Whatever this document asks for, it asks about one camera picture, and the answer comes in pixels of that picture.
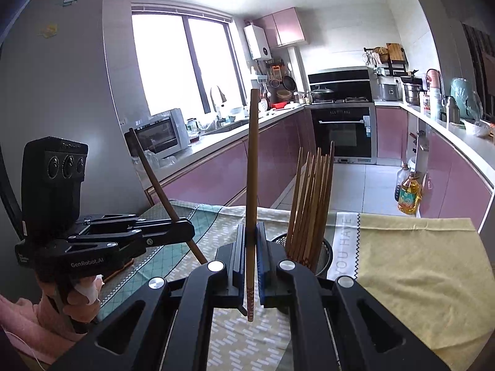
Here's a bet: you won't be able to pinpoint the black built-in oven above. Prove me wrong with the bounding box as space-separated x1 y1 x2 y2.
309 104 378 165

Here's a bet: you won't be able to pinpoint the rack with wooden cutting boards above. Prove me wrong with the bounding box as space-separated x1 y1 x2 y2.
363 42 410 78

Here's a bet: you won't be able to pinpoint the kitchen window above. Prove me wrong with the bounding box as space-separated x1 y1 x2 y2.
131 5 248 125

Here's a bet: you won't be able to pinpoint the stainless steel pot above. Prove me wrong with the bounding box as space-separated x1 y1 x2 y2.
402 77 424 105

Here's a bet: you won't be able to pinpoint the black mesh utensil holder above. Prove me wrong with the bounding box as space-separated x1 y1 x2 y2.
269 234 335 281

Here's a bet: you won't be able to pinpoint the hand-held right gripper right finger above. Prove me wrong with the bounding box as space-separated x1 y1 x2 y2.
255 221 451 371

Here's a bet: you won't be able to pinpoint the black range hood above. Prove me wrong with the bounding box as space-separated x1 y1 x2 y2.
307 67 373 103

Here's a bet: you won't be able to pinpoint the pink upper wall cabinet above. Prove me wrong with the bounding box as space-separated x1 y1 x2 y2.
253 7 308 49

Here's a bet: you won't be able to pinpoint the patterned patchwork tablecloth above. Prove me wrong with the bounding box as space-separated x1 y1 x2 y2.
97 199 482 371

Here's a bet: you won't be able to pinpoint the yellow cooking oil bottle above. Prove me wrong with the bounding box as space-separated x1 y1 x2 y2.
398 173 423 215

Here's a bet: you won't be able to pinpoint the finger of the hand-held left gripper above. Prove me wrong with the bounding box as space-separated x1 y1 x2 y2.
77 213 149 229
66 218 195 258

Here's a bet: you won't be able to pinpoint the person's left forearm pink sleeve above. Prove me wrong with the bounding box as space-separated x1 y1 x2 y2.
0 278 84 362

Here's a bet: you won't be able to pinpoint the white wall water heater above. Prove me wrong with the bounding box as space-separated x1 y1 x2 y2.
243 25 272 62

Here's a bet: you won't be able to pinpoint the hanging pans and sieves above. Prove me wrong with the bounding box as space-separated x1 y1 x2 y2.
268 61 299 103

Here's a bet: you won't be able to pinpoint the teal plastic cover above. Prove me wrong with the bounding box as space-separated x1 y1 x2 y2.
450 78 484 121

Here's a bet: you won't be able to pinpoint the pink lower kitchen cabinets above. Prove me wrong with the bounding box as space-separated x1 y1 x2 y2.
418 118 494 233
375 104 410 161
146 106 318 210

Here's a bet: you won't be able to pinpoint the white bowl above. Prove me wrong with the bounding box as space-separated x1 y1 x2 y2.
462 117 492 138

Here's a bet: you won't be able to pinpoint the black wok with lid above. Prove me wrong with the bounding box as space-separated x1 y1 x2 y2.
311 87 334 103

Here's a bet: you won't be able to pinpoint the grey refrigerator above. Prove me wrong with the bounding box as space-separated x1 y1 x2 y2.
0 0 153 294

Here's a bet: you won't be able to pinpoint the bunch of wooden chopsticks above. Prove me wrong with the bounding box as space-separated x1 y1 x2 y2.
285 141 336 273

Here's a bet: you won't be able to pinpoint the pink kettle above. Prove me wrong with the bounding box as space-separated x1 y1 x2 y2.
425 68 444 90

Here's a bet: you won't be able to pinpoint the silver rice cooker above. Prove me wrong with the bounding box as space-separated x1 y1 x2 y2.
377 77 403 101

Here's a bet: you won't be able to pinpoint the person's left hand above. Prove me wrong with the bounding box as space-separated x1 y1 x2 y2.
64 274 105 323

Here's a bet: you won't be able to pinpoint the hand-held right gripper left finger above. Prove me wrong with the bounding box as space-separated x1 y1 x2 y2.
48 222 248 371

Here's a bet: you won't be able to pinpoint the steel thermos bottle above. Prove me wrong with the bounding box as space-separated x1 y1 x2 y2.
444 95 461 125

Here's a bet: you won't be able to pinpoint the chrome faucet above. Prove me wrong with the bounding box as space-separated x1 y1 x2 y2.
209 85 227 121

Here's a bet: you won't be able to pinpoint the silver countertop oven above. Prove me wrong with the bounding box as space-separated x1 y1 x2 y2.
124 108 191 159

